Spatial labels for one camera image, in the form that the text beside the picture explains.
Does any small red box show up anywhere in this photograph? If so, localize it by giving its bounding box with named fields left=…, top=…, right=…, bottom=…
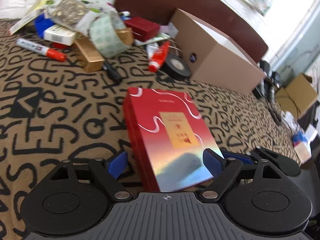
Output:
left=124, top=17, right=160, bottom=42

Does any brown cardboard carton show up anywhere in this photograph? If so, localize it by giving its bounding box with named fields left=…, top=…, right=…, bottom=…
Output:
left=275, top=73, right=318, bottom=120

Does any green patterned tape roll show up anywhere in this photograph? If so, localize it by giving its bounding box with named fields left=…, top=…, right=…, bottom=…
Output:
left=89, top=11, right=131, bottom=58

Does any gold rectangular box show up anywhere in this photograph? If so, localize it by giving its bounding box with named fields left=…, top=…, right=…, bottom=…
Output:
left=74, top=38, right=105, bottom=73

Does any white medicine box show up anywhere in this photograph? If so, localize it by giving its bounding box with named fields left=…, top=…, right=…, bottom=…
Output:
left=43, top=24, right=77, bottom=46

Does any speckled fabric pouch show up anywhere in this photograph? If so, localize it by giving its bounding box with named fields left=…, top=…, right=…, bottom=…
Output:
left=43, top=0, right=89, bottom=30

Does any black marker pen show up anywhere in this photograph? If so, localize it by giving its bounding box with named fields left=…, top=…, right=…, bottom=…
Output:
left=103, top=61, right=123, bottom=85

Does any black tape roll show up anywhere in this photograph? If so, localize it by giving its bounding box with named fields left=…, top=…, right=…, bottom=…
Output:
left=160, top=53, right=191, bottom=81

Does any red capped marker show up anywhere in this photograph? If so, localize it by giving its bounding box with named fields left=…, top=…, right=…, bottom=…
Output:
left=16, top=38, right=66, bottom=62

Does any white green tube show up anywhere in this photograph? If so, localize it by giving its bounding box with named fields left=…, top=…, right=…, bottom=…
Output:
left=134, top=33, right=171, bottom=46

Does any red squeeze tube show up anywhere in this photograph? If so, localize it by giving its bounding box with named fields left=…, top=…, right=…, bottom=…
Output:
left=148, top=41, right=170, bottom=73

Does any large pink cardboard box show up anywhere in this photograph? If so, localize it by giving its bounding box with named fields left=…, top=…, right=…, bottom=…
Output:
left=169, top=9, right=266, bottom=94

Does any large red gift box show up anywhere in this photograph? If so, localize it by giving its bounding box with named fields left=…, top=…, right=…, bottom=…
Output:
left=123, top=87, right=221, bottom=192

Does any dark brown headboard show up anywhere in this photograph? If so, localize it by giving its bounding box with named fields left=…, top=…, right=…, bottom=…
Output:
left=115, top=0, right=268, bottom=62

